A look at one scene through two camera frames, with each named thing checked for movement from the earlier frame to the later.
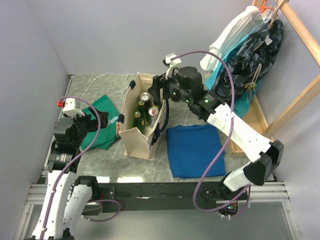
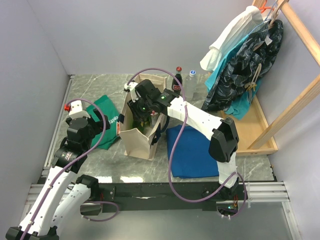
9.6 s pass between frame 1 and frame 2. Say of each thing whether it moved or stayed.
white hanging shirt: stayed
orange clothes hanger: stayed
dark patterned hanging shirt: stayed
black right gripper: moved
